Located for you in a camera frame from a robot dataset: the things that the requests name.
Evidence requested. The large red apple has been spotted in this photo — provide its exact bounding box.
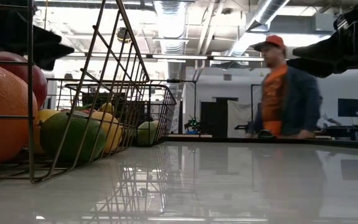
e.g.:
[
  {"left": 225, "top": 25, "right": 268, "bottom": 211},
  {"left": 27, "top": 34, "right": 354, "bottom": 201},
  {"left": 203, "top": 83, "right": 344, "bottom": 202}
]
[{"left": 0, "top": 51, "right": 48, "bottom": 110}]

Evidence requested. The orange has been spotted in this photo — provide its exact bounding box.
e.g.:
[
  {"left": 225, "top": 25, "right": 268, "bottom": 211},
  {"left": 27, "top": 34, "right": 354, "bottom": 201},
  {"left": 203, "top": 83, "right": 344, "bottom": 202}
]
[{"left": 0, "top": 63, "right": 39, "bottom": 166}]

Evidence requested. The bright green lime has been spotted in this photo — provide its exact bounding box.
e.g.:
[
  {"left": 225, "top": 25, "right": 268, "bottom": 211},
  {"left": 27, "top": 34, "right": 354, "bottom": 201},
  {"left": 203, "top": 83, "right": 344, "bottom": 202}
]
[{"left": 40, "top": 111, "right": 107, "bottom": 163}]

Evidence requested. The pale green round fruit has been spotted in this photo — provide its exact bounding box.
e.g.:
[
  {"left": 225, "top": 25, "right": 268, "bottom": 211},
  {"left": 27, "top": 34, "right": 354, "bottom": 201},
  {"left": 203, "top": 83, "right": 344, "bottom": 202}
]
[{"left": 136, "top": 121, "right": 158, "bottom": 147}]

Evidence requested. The person with orange cap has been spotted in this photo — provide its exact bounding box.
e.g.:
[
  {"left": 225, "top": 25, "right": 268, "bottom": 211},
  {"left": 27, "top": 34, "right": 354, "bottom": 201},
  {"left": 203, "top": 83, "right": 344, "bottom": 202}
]
[{"left": 247, "top": 34, "right": 322, "bottom": 139}]

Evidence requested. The dark computer monitor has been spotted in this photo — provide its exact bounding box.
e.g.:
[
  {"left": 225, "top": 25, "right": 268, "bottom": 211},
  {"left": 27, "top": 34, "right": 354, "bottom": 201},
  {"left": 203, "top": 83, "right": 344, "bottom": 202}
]
[{"left": 337, "top": 98, "right": 358, "bottom": 118}]

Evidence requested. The dark office desk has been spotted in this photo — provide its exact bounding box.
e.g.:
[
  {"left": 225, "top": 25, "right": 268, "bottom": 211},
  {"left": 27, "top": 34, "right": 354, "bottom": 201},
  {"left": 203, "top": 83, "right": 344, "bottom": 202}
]
[{"left": 324, "top": 125, "right": 358, "bottom": 141}]

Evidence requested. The black hanging ceiling device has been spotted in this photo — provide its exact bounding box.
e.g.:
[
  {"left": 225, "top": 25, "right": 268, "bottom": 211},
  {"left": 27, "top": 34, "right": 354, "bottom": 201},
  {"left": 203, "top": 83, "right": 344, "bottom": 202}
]
[{"left": 116, "top": 27, "right": 132, "bottom": 43}]

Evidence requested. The white hanging sheet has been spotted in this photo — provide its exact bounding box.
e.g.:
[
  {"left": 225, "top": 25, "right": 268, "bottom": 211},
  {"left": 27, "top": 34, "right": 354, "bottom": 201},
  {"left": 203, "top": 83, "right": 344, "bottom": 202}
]
[{"left": 227, "top": 100, "right": 252, "bottom": 138}]

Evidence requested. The long ceiling light bar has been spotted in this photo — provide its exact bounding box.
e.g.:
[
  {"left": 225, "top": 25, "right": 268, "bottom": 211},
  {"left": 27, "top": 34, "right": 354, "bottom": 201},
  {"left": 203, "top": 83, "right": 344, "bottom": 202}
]
[{"left": 152, "top": 54, "right": 265, "bottom": 62}]

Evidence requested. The dark double door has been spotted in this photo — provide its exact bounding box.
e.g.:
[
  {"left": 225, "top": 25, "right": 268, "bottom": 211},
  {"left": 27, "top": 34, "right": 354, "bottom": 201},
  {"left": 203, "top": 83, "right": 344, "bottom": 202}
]
[{"left": 200, "top": 96, "right": 239, "bottom": 138}]

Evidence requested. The black device with green lights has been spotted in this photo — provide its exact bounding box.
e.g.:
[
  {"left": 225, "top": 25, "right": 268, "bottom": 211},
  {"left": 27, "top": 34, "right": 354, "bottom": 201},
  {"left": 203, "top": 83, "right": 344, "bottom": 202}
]
[{"left": 184, "top": 116, "right": 201, "bottom": 133}]

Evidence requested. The gold wire basket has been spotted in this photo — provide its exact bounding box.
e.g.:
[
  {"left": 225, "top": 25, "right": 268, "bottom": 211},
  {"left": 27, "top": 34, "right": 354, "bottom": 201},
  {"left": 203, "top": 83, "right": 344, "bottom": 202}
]
[{"left": 0, "top": 0, "right": 150, "bottom": 184}]

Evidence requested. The silver ventilation duct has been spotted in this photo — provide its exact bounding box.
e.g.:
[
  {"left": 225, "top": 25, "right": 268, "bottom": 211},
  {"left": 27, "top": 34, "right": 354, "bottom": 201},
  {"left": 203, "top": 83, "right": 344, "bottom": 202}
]
[{"left": 227, "top": 0, "right": 290, "bottom": 57}]

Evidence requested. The black wire basket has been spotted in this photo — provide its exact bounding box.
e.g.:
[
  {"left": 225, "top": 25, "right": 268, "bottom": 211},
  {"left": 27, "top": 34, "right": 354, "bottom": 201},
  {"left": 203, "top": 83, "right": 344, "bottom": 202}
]
[{"left": 63, "top": 79, "right": 178, "bottom": 147}]

